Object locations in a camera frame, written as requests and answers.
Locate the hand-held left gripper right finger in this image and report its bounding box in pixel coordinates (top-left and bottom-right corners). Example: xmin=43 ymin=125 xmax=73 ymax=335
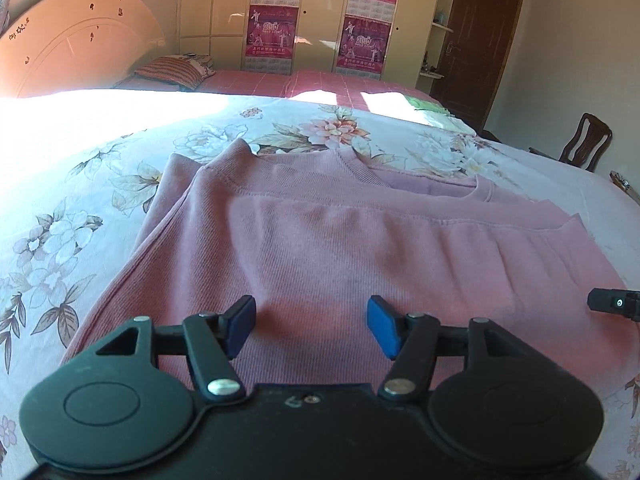
xmin=366 ymin=295 xmax=551 ymax=404

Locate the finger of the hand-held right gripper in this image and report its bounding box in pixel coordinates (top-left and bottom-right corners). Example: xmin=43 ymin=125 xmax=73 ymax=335
xmin=587 ymin=287 xmax=640 ymax=323

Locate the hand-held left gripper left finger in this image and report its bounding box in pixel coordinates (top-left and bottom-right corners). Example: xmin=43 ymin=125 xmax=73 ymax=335
xmin=75 ymin=295 xmax=257 ymax=405

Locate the pink sweatshirt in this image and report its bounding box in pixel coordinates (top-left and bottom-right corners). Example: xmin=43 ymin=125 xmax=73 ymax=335
xmin=60 ymin=137 xmax=640 ymax=401

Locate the brown wooden chair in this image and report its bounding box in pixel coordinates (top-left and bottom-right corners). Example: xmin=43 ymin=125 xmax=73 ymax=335
xmin=529 ymin=112 xmax=614 ymax=174

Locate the white folded cloth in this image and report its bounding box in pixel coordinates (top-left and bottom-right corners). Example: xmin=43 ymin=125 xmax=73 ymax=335
xmin=429 ymin=110 xmax=476 ymax=135

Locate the floral white bedsheet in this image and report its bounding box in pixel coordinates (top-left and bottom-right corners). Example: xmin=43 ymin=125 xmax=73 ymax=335
xmin=0 ymin=87 xmax=640 ymax=480

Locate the green folded cloth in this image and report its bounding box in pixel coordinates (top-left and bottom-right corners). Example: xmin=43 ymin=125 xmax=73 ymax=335
xmin=407 ymin=97 xmax=447 ymax=114

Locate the pink checked bedsheet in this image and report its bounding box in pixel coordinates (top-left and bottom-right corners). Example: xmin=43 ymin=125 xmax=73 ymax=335
xmin=112 ymin=69 xmax=446 ymax=113

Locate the striped orange pillow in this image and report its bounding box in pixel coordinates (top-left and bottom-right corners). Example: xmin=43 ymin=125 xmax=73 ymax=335
xmin=134 ymin=56 xmax=217 ymax=92

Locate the printed white pillow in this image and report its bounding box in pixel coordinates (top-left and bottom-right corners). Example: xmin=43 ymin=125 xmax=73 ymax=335
xmin=180 ymin=52 xmax=217 ymax=72

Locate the brown wooden door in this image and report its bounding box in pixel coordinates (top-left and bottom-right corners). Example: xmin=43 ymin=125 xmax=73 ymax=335
xmin=430 ymin=0 xmax=526 ymax=133

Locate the cream corner shelf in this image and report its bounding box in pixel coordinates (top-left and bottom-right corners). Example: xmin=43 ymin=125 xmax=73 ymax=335
xmin=415 ymin=0 xmax=463 ymax=92

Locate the cream wardrobe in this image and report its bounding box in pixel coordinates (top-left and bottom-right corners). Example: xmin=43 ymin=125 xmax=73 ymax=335
xmin=177 ymin=0 xmax=561 ymax=92

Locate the cream wooden headboard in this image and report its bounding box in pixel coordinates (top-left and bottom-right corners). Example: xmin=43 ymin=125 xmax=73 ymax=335
xmin=0 ymin=0 xmax=167 ymax=100

